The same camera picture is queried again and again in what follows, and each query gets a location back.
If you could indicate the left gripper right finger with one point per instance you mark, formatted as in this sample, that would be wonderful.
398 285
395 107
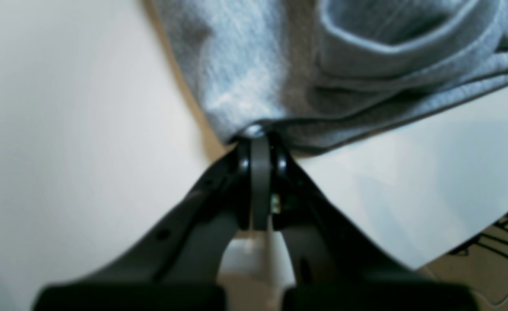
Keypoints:
336 266

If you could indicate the grey T-shirt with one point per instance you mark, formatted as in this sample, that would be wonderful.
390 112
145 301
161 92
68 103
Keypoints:
322 73

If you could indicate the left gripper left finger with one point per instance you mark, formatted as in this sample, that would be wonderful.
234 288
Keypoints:
174 266

